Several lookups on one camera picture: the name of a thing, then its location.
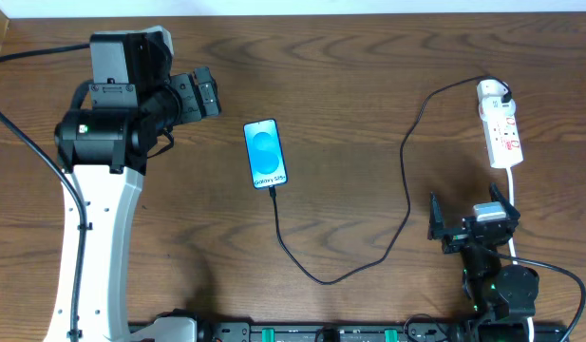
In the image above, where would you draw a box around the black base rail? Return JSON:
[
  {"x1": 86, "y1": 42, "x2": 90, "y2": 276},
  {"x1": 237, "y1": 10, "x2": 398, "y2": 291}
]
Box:
[{"x1": 128, "y1": 321, "x2": 570, "y2": 342}]

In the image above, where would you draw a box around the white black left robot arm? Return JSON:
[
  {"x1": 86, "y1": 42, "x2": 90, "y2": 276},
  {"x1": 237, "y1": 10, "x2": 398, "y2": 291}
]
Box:
[{"x1": 47, "y1": 26, "x2": 221, "y2": 341}]

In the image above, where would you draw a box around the white USB charger plug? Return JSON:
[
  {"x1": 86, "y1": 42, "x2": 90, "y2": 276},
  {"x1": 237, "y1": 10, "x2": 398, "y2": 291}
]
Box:
[{"x1": 477, "y1": 79, "x2": 517, "y2": 122}]

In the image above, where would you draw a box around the black USB charging cable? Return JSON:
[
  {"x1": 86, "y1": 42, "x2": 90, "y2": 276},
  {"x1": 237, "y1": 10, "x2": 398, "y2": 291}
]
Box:
[{"x1": 268, "y1": 74, "x2": 514, "y2": 286}]

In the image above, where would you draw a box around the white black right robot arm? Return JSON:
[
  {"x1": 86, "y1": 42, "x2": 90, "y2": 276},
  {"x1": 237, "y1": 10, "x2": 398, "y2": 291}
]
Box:
[{"x1": 427, "y1": 183, "x2": 539, "y2": 341}]

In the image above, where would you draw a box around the white power strip cord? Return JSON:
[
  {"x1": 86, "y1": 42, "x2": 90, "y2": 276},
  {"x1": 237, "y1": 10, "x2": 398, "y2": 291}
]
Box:
[{"x1": 504, "y1": 165, "x2": 536, "y2": 342}]

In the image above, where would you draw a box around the white power strip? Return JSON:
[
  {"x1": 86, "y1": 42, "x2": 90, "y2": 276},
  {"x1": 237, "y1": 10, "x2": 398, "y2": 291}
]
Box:
[{"x1": 482, "y1": 115, "x2": 523, "y2": 169}]

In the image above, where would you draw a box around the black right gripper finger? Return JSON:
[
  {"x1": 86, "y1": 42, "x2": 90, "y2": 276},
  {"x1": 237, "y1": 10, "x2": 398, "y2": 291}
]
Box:
[
  {"x1": 427, "y1": 193, "x2": 444, "y2": 240},
  {"x1": 489, "y1": 182, "x2": 520, "y2": 219}
]

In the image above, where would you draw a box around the blue Galaxy smartphone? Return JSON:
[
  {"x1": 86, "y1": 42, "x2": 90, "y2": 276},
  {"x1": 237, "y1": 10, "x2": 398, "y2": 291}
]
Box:
[{"x1": 243, "y1": 119, "x2": 288, "y2": 189}]

